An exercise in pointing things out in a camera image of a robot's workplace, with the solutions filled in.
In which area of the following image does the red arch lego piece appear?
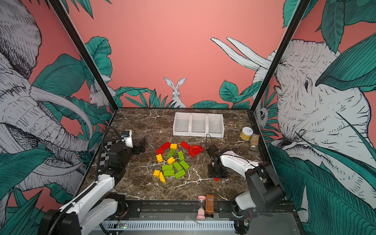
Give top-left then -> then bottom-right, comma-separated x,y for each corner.
189,145 -> 204,158

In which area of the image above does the green lego brick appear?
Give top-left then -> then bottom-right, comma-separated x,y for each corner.
178,151 -> 185,161
173,162 -> 183,172
163,169 -> 175,177
174,169 -> 186,179
180,160 -> 190,170
162,164 -> 173,171
167,149 -> 176,159

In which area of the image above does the white three-compartment bin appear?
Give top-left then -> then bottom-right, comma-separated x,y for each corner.
173,112 -> 225,138

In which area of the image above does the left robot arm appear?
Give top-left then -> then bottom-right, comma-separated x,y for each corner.
37,130 -> 146,235

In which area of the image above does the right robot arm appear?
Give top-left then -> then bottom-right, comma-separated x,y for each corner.
206,145 -> 286,217

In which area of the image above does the checkerboard calibration plate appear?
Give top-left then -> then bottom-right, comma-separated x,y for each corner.
98,140 -> 120,171

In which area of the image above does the pink hourglass timer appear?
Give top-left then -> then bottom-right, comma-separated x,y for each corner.
196,195 -> 206,220

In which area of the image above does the brown spice jar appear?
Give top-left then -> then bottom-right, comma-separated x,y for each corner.
249,134 -> 259,150

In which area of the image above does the white perforated rail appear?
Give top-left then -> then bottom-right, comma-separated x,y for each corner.
102,220 -> 235,231

